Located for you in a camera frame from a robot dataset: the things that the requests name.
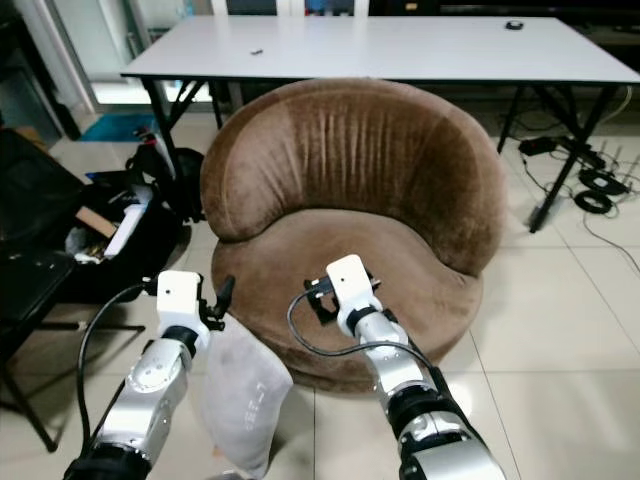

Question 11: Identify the grey pillow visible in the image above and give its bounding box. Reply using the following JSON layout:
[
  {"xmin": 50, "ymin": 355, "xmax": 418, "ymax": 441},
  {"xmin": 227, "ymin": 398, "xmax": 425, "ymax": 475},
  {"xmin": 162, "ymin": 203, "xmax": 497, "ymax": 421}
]
[{"xmin": 195, "ymin": 314, "xmax": 294, "ymax": 479}]

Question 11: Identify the brown round velvet sofa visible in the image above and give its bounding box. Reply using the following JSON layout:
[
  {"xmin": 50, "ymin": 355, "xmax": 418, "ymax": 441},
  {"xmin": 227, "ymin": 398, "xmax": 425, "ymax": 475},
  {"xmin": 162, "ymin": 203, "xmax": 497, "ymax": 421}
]
[{"xmin": 200, "ymin": 78, "xmax": 511, "ymax": 393}]

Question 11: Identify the blue floor mat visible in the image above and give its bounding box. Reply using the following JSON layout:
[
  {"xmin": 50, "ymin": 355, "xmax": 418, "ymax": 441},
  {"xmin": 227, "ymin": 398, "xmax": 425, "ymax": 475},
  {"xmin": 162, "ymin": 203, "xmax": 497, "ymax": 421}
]
[{"xmin": 80, "ymin": 112, "xmax": 158, "ymax": 143}]

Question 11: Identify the black open bag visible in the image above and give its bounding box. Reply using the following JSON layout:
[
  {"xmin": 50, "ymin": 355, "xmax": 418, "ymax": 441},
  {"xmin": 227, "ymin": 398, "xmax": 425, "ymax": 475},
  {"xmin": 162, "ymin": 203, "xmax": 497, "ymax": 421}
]
[{"xmin": 65, "ymin": 148, "xmax": 203, "ymax": 303}]

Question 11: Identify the white table with black legs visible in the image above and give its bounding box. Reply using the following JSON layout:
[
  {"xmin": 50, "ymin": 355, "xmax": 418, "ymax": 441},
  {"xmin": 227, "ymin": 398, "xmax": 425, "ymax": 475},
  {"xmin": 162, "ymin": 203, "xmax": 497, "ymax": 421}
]
[{"xmin": 120, "ymin": 14, "xmax": 640, "ymax": 234}]

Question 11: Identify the black power adapter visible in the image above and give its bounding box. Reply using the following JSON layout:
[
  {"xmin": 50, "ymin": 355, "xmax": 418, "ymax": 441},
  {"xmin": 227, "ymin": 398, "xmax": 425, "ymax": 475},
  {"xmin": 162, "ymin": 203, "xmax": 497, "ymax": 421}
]
[{"xmin": 520, "ymin": 136, "xmax": 561, "ymax": 157}]

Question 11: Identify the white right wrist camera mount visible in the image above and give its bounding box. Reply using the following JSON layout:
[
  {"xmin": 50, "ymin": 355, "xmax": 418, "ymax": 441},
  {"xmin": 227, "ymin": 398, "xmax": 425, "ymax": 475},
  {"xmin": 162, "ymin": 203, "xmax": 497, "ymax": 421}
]
[{"xmin": 325, "ymin": 254, "xmax": 382, "ymax": 313}]

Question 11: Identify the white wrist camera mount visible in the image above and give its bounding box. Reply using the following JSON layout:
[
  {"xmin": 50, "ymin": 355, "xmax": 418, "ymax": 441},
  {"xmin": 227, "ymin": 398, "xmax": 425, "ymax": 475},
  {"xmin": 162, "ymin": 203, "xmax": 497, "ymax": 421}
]
[
  {"xmin": 325, "ymin": 254, "xmax": 382, "ymax": 313},
  {"xmin": 157, "ymin": 270, "xmax": 212, "ymax": 333}
]

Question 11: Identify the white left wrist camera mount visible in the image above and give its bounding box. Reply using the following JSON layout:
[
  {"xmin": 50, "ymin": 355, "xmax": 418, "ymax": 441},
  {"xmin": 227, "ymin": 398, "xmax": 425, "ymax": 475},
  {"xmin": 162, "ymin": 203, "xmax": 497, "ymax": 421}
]
[{"xmin": 157, "ymin": 270, "xmax": 212, "ymax": 333}]

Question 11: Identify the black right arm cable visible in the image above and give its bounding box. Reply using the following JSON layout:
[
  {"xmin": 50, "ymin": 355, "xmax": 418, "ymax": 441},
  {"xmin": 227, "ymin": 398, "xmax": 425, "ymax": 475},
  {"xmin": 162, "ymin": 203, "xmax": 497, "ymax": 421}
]
[{"xmin": 286, "ymin": 288, "xmax": 439, "ymax": 373}]

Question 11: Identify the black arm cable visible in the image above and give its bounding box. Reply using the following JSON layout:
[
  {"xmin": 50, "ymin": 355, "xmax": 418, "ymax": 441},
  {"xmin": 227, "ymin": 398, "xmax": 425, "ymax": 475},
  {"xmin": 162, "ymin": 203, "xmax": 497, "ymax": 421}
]
[
  {"xmin": 286, "ymin": 288, "xmax": 439, "ymax": 373},
  {"xmin": 76, "ymin": 282, "xmax": 161, "ymax": 453}
]

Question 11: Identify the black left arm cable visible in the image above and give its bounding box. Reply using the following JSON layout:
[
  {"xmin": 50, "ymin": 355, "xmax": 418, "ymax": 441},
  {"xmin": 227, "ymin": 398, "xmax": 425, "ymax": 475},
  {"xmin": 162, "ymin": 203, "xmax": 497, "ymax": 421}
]
[{"xmin": 76, "ymin": 282, "xmax": 161, "ymax": 453}]

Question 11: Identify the coiled black cable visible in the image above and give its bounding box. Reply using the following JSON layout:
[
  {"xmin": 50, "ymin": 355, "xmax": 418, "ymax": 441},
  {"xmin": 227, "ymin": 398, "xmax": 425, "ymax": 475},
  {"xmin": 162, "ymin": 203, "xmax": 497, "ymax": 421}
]
[{"xmin": 574, "ymin": 166, "xmax": 631, "ymax": 213}]

